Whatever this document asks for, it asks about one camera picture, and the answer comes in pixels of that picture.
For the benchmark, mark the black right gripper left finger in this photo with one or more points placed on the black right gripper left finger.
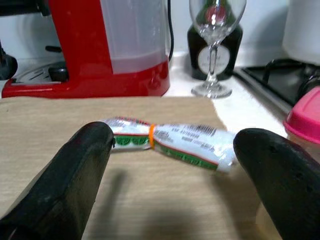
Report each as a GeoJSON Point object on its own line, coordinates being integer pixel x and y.
{"type": "Point", "coordinates": [57, 190]}

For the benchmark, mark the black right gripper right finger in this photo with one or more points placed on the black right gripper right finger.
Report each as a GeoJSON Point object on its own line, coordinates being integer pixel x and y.
{"type": "Point", "coordinates": [287, 187]}

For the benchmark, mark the clear container pink lid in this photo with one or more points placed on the clear container pink lid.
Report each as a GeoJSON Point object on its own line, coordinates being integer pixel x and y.
{"type": "Point", "coordinates": [305, 117]}

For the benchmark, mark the white green sachet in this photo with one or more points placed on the white green sachet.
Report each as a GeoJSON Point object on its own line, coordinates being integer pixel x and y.
{"type": "Point", "coordinates": [190, 142]}

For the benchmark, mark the white kitchen counter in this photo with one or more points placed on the white kitchen counter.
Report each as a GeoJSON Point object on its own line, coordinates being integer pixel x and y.
{"type": "Point", "coordinates": [240, 110]}

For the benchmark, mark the steel gas stove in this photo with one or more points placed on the steel gas stove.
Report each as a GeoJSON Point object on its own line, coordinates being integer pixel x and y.
{"type": "Point", "coordinates": [280, 82]}

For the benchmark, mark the orange rubber band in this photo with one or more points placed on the orange rubber band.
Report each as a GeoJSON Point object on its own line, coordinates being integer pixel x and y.
{"type": "Point", "coordinates": [152, 136]}

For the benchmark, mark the clear wine glass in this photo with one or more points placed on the clear wine glass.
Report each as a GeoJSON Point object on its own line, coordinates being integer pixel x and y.
{"type": "Point", "coordinates": [212, 90]}

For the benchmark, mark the tan counter mat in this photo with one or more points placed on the tan counter mat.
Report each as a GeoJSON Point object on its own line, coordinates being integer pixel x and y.
{"type": "Point", "coordinates": [162, 105]}

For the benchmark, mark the red coffee machine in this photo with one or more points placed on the red coffee machine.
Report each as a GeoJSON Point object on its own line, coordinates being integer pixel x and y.
{"type": "Point", "coordinates": [82, 50]}

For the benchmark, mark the dark round bottle white label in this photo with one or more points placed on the dark round bottle white label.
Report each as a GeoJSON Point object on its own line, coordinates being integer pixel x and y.
{"type": "Point", "coordinates": [195, 50]}

